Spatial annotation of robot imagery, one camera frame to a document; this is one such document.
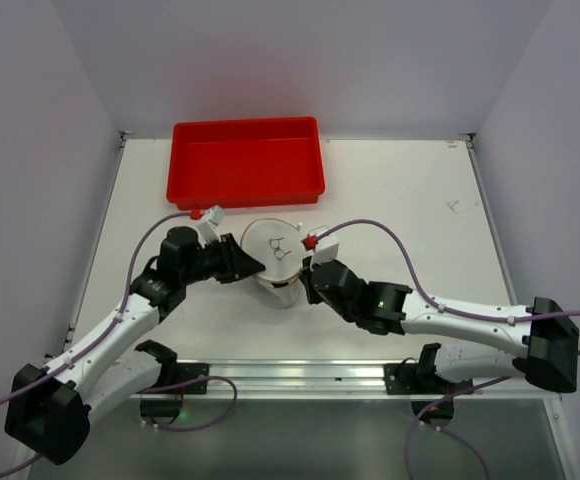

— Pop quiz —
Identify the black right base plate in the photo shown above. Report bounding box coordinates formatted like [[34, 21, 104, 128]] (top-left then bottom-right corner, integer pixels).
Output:
[[383, 362, 473, 395]]

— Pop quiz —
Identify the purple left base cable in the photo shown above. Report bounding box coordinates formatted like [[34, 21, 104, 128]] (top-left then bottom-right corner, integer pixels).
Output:
[[139, 378, 236, 433]]

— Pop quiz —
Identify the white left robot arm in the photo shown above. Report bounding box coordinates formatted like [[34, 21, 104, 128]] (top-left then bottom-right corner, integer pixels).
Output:
[[5, 227, 265, 465]]

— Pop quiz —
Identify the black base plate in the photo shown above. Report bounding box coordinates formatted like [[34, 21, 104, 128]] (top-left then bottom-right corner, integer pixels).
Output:
[[145, 361, 210, 395], [383, 362, 473, 395]]

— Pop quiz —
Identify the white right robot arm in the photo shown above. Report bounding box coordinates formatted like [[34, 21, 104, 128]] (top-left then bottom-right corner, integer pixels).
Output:
[[300, 260, 579, 393]]

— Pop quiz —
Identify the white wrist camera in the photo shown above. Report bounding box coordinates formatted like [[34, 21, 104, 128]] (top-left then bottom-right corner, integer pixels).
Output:
[[302, 225, 339, 268], [190, 205, 225, 243]]

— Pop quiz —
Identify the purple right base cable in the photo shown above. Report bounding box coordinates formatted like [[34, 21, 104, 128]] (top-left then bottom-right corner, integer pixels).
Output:
[[402, 374, 494, 480]]

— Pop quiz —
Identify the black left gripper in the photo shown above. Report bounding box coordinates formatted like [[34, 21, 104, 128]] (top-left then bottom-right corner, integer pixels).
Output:
[[180, 232, 265, 285]]

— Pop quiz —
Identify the white mesh laundry bag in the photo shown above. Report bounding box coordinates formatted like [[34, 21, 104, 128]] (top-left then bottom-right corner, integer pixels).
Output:
[[240, 218, 305, 309]]

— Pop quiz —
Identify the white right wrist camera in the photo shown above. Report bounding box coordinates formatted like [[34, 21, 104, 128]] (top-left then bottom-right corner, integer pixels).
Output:
[[302, 225, 339, 268]]

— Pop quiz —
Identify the aluminium mounting rail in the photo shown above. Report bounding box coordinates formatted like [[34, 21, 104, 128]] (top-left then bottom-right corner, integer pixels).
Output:
[[129, 357, 564, 401]]

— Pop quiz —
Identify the red plastic bin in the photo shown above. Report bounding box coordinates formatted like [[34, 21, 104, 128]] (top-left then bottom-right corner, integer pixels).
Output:
[[166, 117, 326, 210]]

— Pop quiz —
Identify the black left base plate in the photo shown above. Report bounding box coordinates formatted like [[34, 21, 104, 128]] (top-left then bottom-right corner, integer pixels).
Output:
[[145, 361, 210, 395]]

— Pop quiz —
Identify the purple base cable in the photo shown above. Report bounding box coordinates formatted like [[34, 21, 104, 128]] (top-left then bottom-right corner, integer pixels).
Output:
[[402, 374, 494, 480], [139, 378, 236, 433]]

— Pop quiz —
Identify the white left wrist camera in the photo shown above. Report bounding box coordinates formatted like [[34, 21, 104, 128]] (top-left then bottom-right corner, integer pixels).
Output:
[[190, 205, 225, 243]]

